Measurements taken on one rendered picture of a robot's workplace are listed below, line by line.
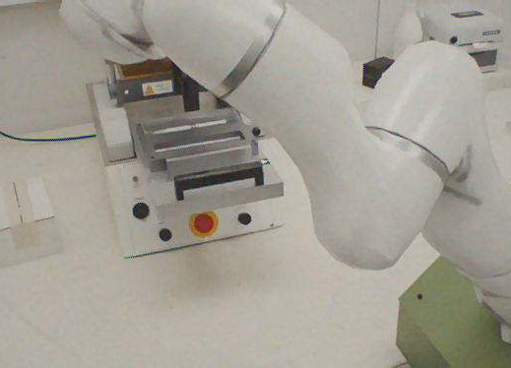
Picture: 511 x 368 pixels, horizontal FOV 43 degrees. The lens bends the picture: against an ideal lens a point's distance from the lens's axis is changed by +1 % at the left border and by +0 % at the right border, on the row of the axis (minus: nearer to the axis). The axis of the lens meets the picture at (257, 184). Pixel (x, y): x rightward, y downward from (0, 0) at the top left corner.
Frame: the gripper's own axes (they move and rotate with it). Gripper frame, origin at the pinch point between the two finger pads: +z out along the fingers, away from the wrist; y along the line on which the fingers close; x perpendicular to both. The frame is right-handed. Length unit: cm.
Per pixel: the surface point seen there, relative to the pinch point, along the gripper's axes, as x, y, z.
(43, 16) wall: -24, -66, 1
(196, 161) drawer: -2.5, 17.3, 6.4
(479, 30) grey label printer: 96, -44, 14
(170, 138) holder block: -4.7, 5.5, 7.0
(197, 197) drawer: -4.2, 24.1, 9.2
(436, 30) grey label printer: 86, -51, 14
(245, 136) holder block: 8.6, 9.9, 6.9
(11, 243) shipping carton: -37.1, 0.7, 26.4
